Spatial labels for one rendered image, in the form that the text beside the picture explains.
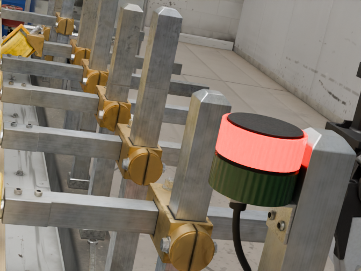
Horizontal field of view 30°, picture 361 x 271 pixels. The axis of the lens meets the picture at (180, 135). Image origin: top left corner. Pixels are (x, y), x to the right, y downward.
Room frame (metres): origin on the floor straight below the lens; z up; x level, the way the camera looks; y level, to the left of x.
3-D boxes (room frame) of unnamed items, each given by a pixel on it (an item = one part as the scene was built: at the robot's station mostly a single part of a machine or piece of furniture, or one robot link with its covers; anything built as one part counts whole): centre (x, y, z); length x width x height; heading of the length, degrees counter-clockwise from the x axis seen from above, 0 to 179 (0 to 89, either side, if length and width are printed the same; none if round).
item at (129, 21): (1.18, 0.13, 0.90); 0.04 x 0.04 x 0.48; 18
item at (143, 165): (0.96, 0.06, 0.95); 0.14 x 0.06 x 0.05; 18
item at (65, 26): (2.15, 0.44, 0.95); 0.14 x 0.06 x 0.05; 18
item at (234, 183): (0.45, -0.06, 1.11); 0.06 x 0.06 x 0.02
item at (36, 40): (1.65, 0.43, 0.95); 0.10 x 0.04 x 0.10; 108
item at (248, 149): (0.45, -0.06, 1.14); 0.06 x 0.06 x 0.02
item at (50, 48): (1.72, 0.21, 0.95); 0.37 x 0.03 x 0.03; 108
